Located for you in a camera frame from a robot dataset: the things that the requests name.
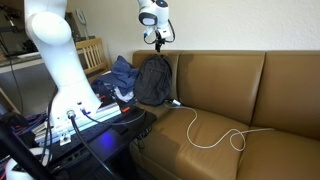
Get white charging cable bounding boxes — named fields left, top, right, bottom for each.
left=163, top=101, right=276, bottom=153

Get red-handled black clamp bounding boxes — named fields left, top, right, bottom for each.
left=98, top=94, right=111, bottom=103
left=119, top=99, right=138, bottom=114

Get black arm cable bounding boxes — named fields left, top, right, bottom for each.
left=41, top=85, right=60, bottom=163

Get black laptop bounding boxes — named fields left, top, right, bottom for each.
left=0, top=30, right=38, bottom=57

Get white power adapter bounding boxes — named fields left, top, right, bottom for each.
left=169, top=98, right=183, bottom=107

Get white round plastic stand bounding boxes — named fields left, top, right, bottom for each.
left=4, top=148, right=52, bottom=180

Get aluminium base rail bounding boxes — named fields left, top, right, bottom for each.
left=33, top=101, right=123, bottom=148

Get black tripod pole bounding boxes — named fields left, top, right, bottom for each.
left=0, top=121, right=54, bottom=180

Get tan leather sofa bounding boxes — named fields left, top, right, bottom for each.
left=129, top=49, right=320, bottom=180

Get white cloth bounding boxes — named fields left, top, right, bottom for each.
left=113, top=85, right=135, bottom=103

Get wooden chair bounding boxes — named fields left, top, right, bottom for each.
left=75, top=37, right=111, bottom=79

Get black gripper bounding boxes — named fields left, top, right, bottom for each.
left=154, top=35, right=167, bottom=53

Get black backpack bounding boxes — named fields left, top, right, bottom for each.
left=134, top=54, right=173, bottom=107

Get blue denim clothes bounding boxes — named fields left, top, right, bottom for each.
left=91, top=55, right=141, bottom=101

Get thick black base cable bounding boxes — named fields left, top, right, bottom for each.
left=66, top=109, right=118, bottom=180

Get red and blue wire bundle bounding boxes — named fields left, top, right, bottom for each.
left=13, top=112, right=51, bottom=136

